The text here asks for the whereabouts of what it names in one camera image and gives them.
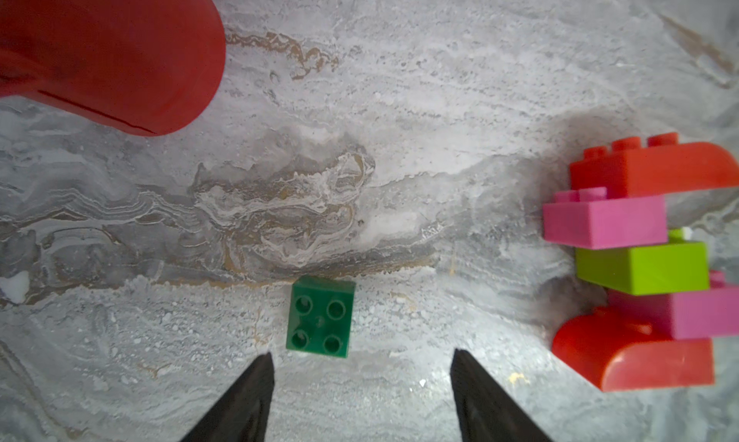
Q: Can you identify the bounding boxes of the red pen cup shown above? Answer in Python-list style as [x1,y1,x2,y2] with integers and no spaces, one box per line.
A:
[1,0,226,136]

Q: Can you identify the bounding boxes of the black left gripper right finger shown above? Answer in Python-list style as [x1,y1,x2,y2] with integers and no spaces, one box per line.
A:
[450,349,552,442]

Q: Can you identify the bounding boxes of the red lego brick base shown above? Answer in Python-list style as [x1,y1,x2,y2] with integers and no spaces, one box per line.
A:
[552,307,715,392]

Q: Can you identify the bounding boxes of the pink lego brick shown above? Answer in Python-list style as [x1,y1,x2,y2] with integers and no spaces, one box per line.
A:
[607,270,738,340]
[543,187,668,250]

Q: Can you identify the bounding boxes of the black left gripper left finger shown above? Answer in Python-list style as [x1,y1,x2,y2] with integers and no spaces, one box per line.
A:
[181,353,275,442]

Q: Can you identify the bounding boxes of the dark green lego brick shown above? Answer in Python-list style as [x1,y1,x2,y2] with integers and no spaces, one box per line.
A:
[286,276,356,359]

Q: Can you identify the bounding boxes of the red curved lego brick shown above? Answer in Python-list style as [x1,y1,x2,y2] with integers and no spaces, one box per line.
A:
[569,132,738,199]

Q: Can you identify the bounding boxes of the lime green lego brick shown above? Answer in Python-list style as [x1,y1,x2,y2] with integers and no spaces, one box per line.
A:
[575,228,710,296]

